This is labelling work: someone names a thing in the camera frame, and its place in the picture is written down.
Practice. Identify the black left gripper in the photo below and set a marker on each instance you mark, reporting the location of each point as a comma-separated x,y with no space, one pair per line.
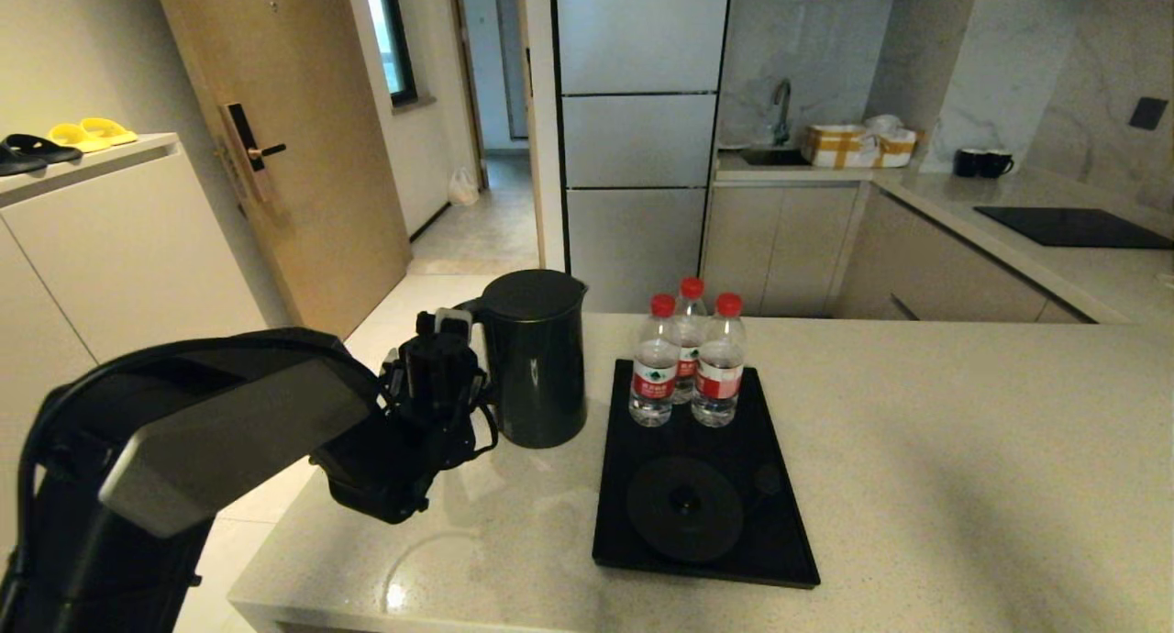
440,394

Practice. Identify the black electric kettle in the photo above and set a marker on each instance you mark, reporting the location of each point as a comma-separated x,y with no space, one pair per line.
541,367

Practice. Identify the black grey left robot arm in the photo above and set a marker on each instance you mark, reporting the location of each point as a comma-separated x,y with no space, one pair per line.
211,440

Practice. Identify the water bottle red label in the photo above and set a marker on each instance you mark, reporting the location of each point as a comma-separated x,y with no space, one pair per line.
653,385
691,294
719,385

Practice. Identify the black round kettle base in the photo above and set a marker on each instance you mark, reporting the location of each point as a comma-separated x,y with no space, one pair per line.
683,509

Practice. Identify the white plastic floor bag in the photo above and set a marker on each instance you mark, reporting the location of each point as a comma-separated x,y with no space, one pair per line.
463,188

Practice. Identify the wooden door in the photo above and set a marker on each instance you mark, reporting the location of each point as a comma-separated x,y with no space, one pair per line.
312,156

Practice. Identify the grey tall refrigerator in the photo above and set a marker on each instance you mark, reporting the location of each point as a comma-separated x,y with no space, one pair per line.
642,138

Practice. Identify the black framed window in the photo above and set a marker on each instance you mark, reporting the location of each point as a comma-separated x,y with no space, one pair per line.
394,46

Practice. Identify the beige kitchen base cabinets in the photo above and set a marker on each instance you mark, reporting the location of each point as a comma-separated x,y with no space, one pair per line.
780,248

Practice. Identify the beige shoe cabinet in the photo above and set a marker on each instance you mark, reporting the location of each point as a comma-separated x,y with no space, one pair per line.
119,238

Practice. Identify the dark kitchen sink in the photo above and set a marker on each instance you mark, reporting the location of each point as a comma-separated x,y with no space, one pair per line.
775,157

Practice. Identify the black rectangular serving tray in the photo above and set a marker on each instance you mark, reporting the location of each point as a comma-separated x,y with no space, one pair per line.
761,532

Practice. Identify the metal kitchen faucet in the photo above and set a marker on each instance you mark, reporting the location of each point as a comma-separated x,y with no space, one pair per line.
781,110

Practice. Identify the yellow slipper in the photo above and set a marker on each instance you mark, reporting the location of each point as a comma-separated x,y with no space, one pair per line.
110,128
78,138

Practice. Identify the large taped cardboard box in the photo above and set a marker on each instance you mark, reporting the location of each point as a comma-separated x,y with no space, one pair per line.
836,147

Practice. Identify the black slipper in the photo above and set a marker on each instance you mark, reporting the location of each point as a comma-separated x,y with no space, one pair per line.
41,147
18,162

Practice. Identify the white crumpled bag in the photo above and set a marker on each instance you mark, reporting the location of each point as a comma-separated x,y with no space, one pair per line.
882,125

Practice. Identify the small taped cardboard box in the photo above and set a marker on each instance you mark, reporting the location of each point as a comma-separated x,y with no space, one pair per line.
897,149

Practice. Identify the black mug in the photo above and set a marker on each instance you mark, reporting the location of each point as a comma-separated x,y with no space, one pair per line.
993,164
966,163

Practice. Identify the black induction cooktop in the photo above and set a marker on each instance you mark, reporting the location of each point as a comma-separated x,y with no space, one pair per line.
1073,227

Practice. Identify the dark wall socket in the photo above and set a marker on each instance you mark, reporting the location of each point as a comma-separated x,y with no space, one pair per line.
1147,113

